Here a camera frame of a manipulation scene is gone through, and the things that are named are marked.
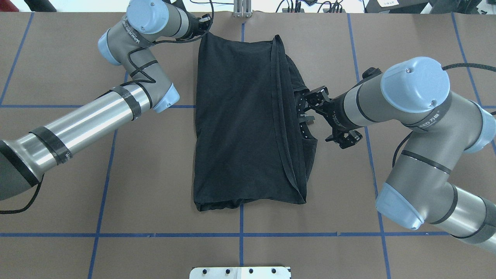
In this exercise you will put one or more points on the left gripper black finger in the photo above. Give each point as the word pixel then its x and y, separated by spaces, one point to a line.
pixel 204 23

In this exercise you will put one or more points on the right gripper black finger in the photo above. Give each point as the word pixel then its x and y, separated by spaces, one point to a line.
pixel 345 139
pixel 318 100

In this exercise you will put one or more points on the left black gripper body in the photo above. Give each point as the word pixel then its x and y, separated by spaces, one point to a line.
pixel 195 31

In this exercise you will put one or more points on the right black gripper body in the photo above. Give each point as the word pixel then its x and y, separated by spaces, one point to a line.
pixel 336 110

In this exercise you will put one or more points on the black printed t-shirt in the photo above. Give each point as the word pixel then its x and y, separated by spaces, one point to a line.
pixel 253 140

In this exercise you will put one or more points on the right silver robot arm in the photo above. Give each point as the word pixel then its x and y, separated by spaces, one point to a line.
pixel 443 124

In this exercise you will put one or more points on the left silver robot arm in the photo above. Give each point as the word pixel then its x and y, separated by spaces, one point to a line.
pixel 146 23

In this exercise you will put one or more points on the aluminium frame post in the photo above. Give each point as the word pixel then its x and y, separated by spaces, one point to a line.
pixel 242 8

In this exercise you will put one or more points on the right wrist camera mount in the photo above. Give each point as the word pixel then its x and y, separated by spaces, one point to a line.
pixel 371 73

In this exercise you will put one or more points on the white mast base plate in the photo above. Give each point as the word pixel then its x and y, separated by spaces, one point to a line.
pixel 250 272

